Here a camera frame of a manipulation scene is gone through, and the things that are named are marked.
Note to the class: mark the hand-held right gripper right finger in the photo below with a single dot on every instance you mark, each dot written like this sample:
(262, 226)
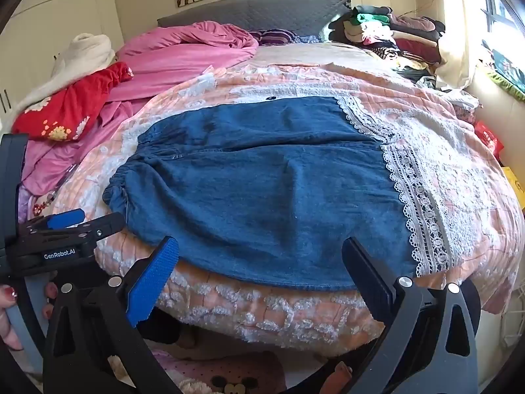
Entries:
(371, 285)

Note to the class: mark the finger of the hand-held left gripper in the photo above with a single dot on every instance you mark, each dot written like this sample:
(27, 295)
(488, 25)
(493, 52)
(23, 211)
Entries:
(107, 225)
(65, 218)

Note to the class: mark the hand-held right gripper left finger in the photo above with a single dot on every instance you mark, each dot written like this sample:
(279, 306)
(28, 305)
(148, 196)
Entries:
(152, 281)

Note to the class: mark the blue denim pants lace trim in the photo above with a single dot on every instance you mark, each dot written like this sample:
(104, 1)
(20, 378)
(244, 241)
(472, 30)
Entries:
(266, 197)

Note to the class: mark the person's left hand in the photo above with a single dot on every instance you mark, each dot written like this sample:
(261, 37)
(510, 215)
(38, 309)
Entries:
(9, 318)

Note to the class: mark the orange slipper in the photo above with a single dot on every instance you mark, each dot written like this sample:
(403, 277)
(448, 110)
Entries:
(338, 377)

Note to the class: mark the red floral cloth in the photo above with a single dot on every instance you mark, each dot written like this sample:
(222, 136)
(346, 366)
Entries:
(69, 106)

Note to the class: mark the pink cartoon floor mat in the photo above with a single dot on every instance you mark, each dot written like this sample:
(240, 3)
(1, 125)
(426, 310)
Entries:
(221, 371)

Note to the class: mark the peach printed blanket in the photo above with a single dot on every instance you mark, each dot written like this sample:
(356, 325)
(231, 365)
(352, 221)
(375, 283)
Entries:
(451, 197)

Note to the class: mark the white fleece blanket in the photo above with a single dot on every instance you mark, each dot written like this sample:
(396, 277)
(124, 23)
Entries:
(84, 55)

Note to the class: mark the pink quilt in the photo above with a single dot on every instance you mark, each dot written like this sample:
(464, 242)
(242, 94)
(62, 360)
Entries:
(184, 57)

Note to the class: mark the red plastic bag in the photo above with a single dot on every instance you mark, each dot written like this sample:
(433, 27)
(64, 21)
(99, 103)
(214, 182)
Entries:
(488, 137)

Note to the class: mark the white wardrobe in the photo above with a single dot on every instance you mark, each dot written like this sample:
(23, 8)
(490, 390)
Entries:
(61, 12)

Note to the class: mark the white garment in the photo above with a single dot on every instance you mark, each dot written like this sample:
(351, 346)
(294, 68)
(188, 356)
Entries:
(461, 98)

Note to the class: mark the beige bed sheet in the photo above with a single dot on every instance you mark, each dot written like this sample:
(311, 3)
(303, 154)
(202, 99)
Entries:
(311, 52)

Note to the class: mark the pile of folded clothes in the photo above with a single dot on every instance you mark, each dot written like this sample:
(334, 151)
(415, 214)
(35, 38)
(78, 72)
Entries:
(393, 37)

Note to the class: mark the green windowsill mat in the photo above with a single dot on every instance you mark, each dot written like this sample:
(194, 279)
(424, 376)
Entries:
(506, 69)

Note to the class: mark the purple striped pillow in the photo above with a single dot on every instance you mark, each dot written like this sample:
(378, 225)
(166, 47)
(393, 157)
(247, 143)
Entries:
(279, 36)

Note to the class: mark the grey padded headboard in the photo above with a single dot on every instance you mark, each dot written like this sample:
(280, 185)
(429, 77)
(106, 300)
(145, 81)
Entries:
(246, 10)

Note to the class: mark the cream curtain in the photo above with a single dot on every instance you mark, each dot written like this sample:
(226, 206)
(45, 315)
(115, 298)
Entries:
(459, 28)

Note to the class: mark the window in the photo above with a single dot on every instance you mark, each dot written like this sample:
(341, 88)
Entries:
(504, 8)

